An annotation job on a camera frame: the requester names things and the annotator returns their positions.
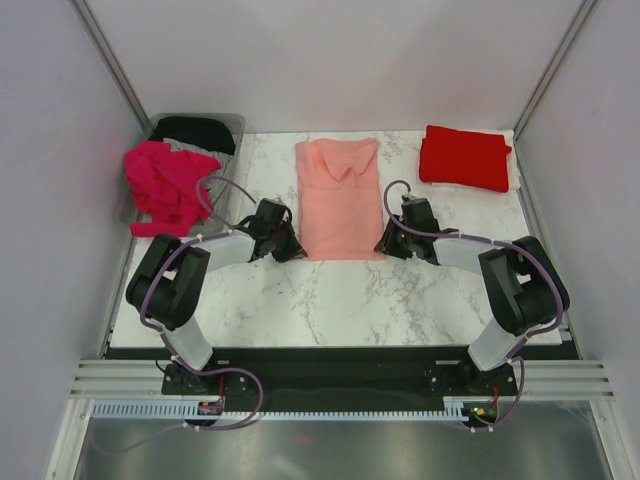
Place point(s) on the folded red t shirt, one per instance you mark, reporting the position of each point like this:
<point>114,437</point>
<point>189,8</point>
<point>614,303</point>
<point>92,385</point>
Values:
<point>465,157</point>

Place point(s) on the aluminium frame post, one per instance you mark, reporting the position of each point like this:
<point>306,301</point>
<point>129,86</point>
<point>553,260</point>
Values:
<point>567,42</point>
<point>106,52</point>

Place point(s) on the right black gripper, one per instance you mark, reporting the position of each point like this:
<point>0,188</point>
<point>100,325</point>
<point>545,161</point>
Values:
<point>388,246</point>

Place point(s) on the salmon pink t shirt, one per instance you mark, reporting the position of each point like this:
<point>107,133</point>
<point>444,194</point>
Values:
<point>340,205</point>

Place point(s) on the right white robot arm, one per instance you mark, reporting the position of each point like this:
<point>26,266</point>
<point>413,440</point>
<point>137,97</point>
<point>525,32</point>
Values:
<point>525,293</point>

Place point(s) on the grey plastic bin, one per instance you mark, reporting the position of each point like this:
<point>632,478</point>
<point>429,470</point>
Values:
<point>236,125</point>

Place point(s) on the black t shirt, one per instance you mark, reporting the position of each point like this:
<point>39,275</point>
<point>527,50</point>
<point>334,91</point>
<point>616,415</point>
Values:
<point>206,133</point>

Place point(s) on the folded white t shirt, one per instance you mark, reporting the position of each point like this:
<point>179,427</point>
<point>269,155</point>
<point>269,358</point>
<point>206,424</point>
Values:
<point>515,170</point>

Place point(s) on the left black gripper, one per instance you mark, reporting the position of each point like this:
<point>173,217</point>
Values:
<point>294,250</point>

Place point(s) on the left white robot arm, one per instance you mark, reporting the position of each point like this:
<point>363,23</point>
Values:
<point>166,286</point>

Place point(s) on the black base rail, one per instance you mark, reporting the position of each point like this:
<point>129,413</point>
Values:
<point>340,377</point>

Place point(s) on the right aluminium frame post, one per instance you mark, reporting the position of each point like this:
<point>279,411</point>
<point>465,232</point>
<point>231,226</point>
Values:
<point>567,42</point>

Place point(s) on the white slotted cable duct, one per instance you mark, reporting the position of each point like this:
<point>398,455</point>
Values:
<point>209,408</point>

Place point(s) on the left aluminium frame post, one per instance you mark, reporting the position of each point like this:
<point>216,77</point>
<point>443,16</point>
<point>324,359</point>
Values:
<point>106,52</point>

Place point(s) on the grey t shirt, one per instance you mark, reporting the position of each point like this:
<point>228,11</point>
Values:
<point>215,189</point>

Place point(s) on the magenta t shirt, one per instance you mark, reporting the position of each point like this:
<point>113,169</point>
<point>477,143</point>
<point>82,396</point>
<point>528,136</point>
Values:
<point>164,186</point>

